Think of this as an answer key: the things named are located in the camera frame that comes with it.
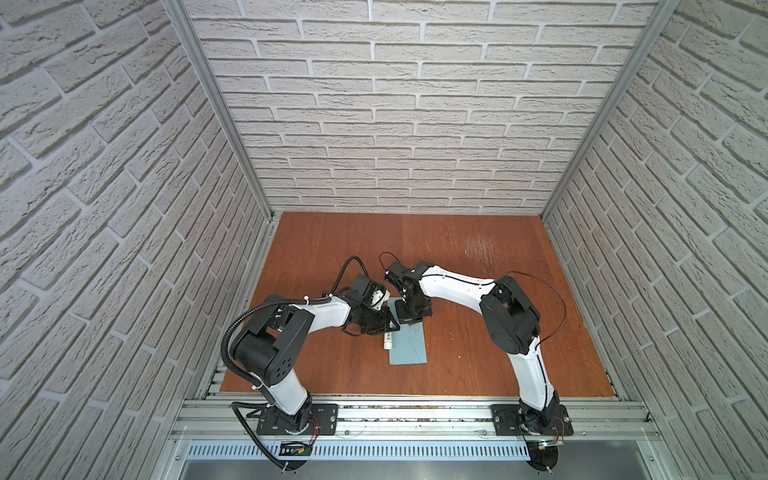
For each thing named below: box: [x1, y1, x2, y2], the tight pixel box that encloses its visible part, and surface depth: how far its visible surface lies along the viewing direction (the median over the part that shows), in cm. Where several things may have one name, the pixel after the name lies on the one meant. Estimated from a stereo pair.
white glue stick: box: [384, 332, 393, 350], surface depth 85 cm
